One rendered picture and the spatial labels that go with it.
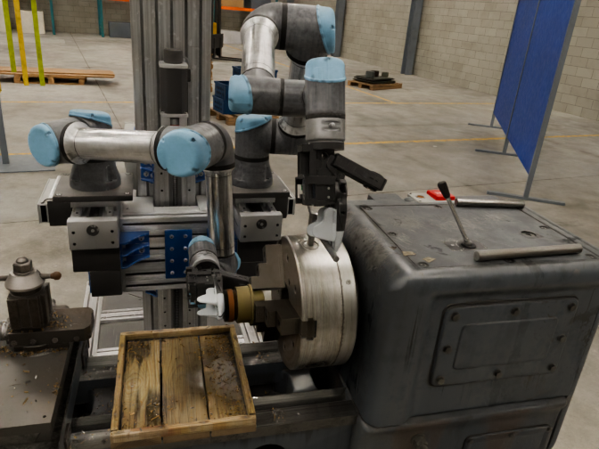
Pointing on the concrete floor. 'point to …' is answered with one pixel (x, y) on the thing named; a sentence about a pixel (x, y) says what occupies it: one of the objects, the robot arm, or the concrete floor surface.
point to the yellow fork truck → (217, 34)
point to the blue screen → (532, 81)
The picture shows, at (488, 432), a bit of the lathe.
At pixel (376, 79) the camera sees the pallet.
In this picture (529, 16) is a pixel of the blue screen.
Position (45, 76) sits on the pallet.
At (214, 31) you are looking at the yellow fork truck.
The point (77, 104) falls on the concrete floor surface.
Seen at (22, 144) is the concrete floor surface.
